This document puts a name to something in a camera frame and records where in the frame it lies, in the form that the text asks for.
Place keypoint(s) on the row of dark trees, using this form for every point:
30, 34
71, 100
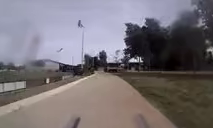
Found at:
174, 43

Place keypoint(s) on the building with sloped roof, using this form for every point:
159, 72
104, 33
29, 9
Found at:
62, 66

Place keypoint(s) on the vehicle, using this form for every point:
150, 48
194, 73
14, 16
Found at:
112, 68

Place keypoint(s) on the robot's own part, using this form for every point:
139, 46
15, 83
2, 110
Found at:
142, 121
74, 122

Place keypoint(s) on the pale concrete path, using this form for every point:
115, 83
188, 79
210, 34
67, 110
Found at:
97, 100

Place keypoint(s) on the small white-roofed building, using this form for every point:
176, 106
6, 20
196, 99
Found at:
135, 63

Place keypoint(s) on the dark asphalt strip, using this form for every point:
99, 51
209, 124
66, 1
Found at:
30, 90

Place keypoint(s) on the pale kerb strip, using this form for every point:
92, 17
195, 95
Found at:
34, 97

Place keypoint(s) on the grass field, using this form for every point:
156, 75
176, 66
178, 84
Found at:
180, 96

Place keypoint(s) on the tall floodlight pole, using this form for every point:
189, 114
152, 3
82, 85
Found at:
82, 46

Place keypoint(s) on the distant trees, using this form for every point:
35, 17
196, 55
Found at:
94, 60

